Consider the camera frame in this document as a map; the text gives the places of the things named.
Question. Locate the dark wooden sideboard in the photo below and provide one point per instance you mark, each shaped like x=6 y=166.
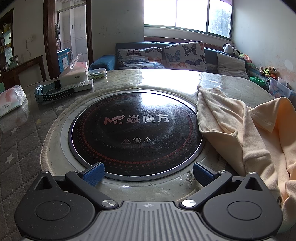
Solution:
x=30 y=67

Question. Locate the grey pillow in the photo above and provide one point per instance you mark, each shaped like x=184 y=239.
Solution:
x=232 y=64

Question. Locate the green bowl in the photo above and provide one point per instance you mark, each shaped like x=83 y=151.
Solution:
x=257 y=80

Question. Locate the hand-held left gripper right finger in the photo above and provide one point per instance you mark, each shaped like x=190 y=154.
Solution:
x=203 y=174

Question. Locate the clear plastic storage box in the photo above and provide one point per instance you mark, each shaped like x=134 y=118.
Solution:
x=281 y=89

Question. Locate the blue sofa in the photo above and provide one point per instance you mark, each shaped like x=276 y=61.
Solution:
x=104 y=61

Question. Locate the cream sweatshirt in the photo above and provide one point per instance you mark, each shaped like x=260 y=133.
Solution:
x=249 y=139

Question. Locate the blue white carton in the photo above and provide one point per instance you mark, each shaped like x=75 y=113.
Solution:
x=63 y=60

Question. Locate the square butterfly print pillow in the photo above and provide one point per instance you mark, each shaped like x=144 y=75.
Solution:
x=185 y=55

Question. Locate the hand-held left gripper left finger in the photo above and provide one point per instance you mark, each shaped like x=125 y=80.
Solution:
x=93 y=173

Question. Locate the clear glass cup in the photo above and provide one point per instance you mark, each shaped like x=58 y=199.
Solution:
x=16 y=59
x=5 y=65

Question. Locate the window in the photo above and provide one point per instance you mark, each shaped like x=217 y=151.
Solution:
x=185 y=14

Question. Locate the long butterfly print pillow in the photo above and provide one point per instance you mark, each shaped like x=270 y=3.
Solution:
x=138 y=58

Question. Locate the round black induction cooktop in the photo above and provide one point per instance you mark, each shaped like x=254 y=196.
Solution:
x=136 y=136

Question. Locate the colourful plush toy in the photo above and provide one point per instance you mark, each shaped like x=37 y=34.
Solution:
x=245 y=58

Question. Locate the blue black smartwatch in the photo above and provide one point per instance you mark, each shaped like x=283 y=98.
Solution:
x=53 y=95

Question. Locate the dark wooden door frame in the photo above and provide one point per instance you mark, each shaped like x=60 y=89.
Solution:
x=49 y=34

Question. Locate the white remote control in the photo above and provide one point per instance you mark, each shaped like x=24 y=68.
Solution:
x=81 y=85

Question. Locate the white pink tissue pack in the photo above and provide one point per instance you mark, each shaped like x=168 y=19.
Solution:
x=11 y=100

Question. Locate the brown green plush toys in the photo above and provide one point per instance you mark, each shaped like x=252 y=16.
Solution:
x=268 y=71

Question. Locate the white tissue box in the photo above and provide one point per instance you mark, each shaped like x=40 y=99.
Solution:
x=71 y=77

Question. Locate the white wall socket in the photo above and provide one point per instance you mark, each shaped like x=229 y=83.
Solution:
x=29 y=39

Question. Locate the panda plush toy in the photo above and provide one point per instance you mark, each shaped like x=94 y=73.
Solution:
x=229 y=48

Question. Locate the wooden wall shelf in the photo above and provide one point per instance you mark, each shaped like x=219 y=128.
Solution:
x=5 y=37

